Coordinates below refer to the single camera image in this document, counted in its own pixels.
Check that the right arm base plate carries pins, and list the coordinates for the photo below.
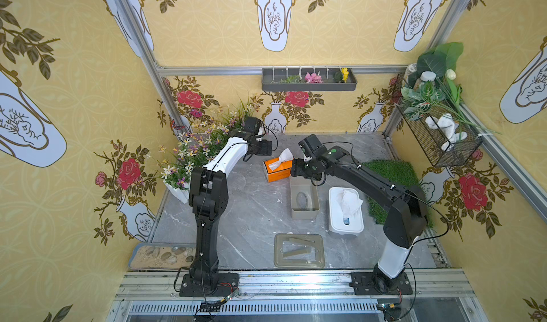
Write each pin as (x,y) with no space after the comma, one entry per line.
(376,283)

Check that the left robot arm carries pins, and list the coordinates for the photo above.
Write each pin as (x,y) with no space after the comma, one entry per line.
(209,197)

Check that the black wire wall basket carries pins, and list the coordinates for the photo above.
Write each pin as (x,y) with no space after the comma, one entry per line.
(431,140)

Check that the pink artificial flower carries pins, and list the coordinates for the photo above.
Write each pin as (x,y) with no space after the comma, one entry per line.
(313,78)

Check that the green artificial leaf plant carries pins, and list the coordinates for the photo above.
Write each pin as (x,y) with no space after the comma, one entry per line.
(431,89)

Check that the green artificial grass mat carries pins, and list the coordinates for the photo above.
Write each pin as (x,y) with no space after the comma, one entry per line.
(397,171)

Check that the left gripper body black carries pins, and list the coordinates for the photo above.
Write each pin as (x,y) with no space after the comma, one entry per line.
(265,147)

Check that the white fence flower planter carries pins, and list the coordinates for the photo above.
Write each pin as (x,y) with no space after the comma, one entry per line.
(197,149)

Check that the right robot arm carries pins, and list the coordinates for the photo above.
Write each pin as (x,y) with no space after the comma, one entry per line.
(405,206)

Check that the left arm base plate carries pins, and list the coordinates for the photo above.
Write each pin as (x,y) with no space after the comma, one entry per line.
(200,286)

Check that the grey tissue box base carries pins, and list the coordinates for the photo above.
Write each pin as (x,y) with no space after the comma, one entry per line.
(345,233)

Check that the beige tissue box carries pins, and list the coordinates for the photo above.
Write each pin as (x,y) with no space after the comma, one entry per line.
(304,199)

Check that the orange tissue pack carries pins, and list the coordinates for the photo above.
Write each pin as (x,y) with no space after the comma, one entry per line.
(278,168)

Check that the grey wall shelf tray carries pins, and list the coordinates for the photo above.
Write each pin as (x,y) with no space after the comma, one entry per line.
(292,79)

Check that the olive green frame tray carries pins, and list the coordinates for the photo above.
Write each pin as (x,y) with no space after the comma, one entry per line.
(299,251)

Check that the sand tray with stones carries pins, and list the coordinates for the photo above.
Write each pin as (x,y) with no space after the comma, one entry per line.
(162,257)

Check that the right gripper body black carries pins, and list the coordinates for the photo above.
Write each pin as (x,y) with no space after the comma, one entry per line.
(298,168)

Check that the blue tissue paper pack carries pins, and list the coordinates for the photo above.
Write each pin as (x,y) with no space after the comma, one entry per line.
(346,208)

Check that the yellow artificial flower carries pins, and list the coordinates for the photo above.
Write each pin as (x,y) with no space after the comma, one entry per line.
(344,74)

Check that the white tissue box lid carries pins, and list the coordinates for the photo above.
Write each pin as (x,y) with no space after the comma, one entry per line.
(330,218)

